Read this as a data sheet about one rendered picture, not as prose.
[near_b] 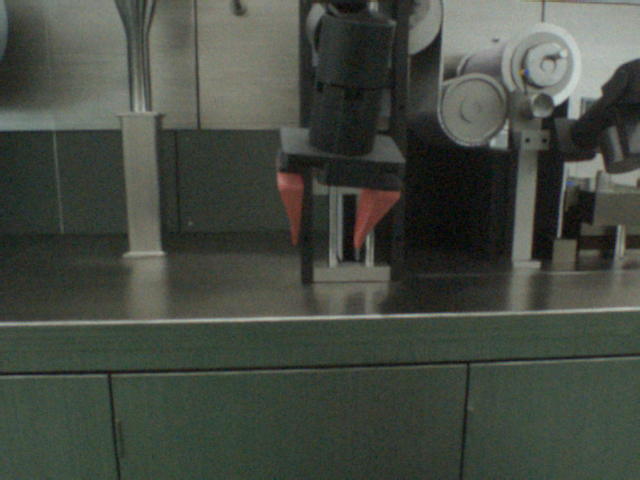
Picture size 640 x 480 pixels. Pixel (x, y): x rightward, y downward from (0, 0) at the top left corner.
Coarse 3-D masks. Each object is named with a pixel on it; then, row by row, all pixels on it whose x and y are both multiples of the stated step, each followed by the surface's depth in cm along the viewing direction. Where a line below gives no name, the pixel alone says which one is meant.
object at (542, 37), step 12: (528, 36) 93; (540, 36) 93; (552, 36) 93; (516, 48) 93; (528, 48) 93; (564, 48) 94; (516, 60) 94; (516, 72) 94; (516, 84) 95; (528, 84) 94; (564, 84) 95; (552, 96) 95
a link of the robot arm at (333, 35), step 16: (336, 16) 41; (352, 16) 40; (368, 16) 40; (384, 16) 41; (336, 32) 40; (352, 32) 40; (368, 32) 40; (384, 32) 40; (320, 48) 42; (336, 48) 41; (352, 48) 40; (368, 48) 40; (384, 48) 41; (320, 64) 42; (336, 64) 41; (352, 64) 41; (368, 64) 41; (384, 64) 42; (320, 80) 43; (336, 80) 42; (352, 80) 41; (368, 80) 42; (384, 80) 43; (352, 96) 43
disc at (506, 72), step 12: (540, 24) 93; (552, 24) 93; (516, 36) 93; (564, 36) 94; (576, 48) 94; (504, 60) 94; (576, 60) 95; (504, 72) 94; (576, 72) 95; (504, 84) 95; (564, 96) 96
